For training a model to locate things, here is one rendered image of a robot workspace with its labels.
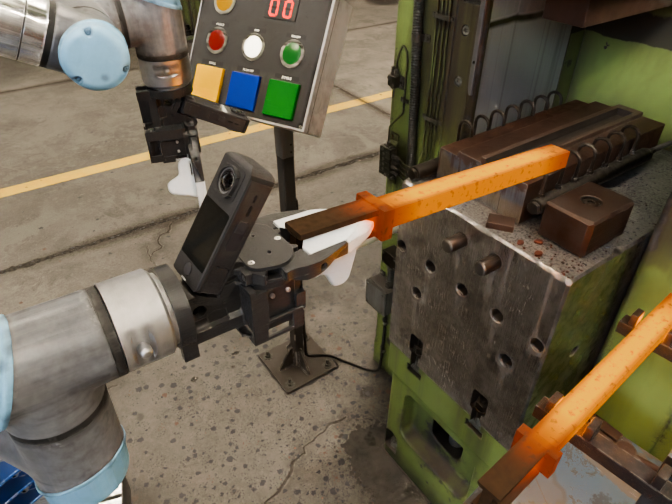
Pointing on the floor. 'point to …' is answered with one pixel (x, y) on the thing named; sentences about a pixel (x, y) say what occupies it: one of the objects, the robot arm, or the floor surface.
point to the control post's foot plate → (284, 366)
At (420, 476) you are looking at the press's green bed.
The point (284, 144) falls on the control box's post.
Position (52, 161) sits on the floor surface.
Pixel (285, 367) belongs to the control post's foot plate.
